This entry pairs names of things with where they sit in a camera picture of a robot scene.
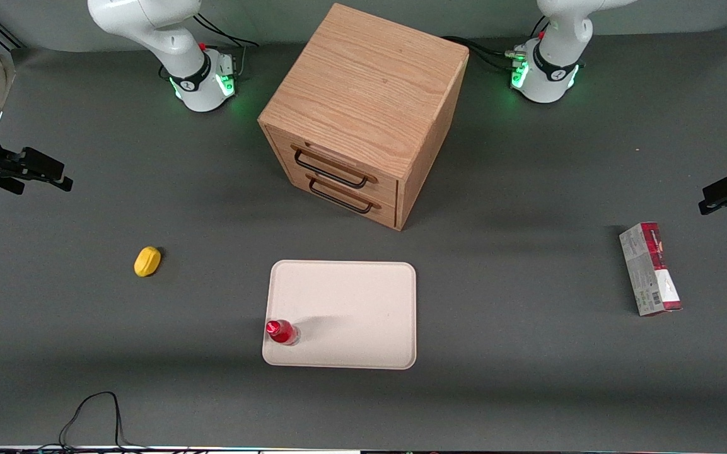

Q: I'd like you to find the grey and red carton box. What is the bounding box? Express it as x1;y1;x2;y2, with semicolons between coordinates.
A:
619;221;683;317

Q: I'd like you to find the beige rectangular tray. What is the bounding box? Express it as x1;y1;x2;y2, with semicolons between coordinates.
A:
262;260;417;370

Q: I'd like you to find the wooden drawer cabinet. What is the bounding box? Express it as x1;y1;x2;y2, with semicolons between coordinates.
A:
257;3;470;231

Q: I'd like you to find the aluminium frame strut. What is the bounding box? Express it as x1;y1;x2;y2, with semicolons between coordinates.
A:
0;9;24;51

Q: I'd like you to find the yellow lemon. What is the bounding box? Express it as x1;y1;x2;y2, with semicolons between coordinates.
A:
134;246;163;278

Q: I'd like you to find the thin black looped cable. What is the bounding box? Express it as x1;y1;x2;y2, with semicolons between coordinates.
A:
57;391;149;452

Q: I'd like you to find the wooden drawer front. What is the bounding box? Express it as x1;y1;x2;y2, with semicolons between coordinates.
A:
267;128;400;204
286;169;399;229

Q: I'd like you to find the black right arm base cable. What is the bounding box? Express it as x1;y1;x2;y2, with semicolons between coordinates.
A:
193;13;260;80

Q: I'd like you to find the red coke bottle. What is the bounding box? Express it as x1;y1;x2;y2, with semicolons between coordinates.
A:
265;319;301;346

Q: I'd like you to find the black left arm base cable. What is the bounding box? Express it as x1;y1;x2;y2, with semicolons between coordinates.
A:
441;35;528;72

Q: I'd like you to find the black metal drawer handle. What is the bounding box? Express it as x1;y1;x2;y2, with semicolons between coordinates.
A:
308;178;375;215
293;149;371;190

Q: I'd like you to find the black arm base cable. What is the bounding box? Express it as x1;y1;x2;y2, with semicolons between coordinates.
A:
441;35;528;72
193;13;260;80

